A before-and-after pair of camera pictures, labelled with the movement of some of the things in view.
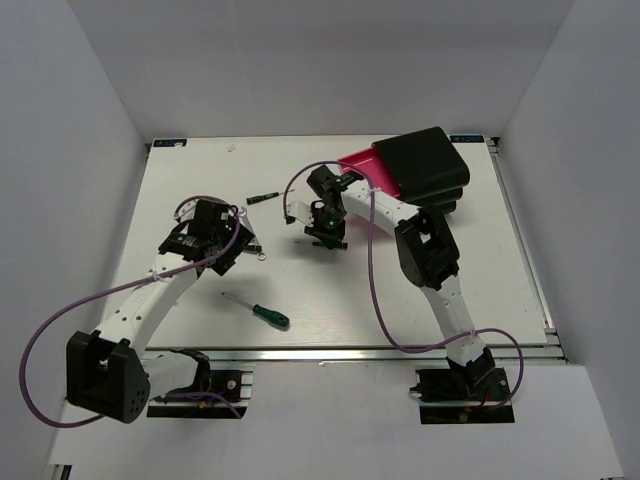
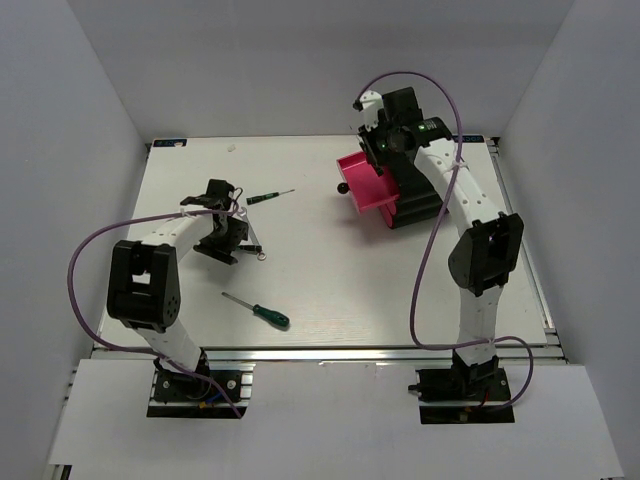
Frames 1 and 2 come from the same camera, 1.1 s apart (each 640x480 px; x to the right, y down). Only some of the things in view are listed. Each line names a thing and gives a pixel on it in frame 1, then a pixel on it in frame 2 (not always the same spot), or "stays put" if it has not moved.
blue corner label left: [169, 143] stays put
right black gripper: [330, 239] to [366, 136]
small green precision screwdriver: [259, 198] stays put
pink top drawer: [368, 161] stays put
